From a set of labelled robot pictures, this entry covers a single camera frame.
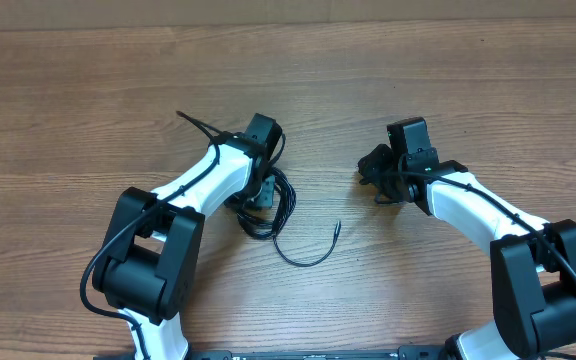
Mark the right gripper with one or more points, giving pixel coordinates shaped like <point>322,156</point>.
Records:
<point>369,173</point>

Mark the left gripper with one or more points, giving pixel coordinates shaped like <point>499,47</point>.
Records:
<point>265,197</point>

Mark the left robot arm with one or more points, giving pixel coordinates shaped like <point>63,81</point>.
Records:
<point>146,265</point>

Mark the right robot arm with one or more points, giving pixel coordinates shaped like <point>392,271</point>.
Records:
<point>532,260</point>

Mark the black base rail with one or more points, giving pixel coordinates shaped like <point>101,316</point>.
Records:
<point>313,355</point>

